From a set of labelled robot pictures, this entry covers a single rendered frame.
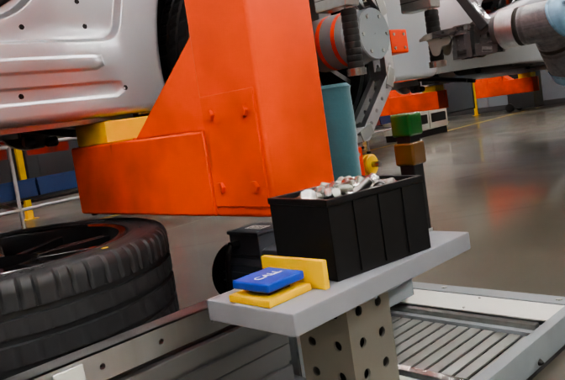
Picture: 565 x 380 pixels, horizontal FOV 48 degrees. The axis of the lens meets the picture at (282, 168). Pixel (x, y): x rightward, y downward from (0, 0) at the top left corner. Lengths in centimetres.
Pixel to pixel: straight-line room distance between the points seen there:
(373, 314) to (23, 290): 52
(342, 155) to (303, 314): 77
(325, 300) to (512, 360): 79
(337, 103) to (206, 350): 69
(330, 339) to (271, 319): 16
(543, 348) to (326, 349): 83
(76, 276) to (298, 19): 57
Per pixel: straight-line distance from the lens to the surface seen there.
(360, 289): 88
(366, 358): 97
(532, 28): 157
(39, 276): 106
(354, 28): 144
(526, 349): 162
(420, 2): 173
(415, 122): 111
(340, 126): 152
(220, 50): 112
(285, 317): 80
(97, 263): 110
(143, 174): 136
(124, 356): 101
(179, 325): 106
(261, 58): 107
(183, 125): 125
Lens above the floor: 69
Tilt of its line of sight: 5 degrees down
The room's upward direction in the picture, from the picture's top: 8 degrees counter-clockwise
